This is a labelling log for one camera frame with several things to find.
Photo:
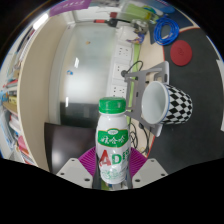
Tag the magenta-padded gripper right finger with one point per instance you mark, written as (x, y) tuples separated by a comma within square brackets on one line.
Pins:
[(150, 171)]

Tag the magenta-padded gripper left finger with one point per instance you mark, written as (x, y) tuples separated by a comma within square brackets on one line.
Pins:
[(75, 171)]

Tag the white drink bottle green cap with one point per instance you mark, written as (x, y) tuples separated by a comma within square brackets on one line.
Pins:
[(112, 150)]

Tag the black desk mat red edge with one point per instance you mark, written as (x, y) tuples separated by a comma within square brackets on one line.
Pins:
[(200, 133)]

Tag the black white checkered mug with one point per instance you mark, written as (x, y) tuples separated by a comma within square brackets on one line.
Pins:
[(176, 105)]

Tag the grey metal laptop stand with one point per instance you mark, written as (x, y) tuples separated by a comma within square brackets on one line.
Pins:
[(153, 75)]

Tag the flat round red coaster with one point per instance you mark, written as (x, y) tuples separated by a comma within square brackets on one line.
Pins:
[(181, 53)]

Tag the white ceramic jar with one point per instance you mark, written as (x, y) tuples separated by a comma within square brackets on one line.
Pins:
[(128, 33)]

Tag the dark blue mouse pad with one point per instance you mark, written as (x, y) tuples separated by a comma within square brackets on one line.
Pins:
[(185, 23)]

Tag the white wall outlet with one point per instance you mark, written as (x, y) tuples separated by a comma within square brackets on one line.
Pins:
[(123, 52), (120, 71), (119, 91)]

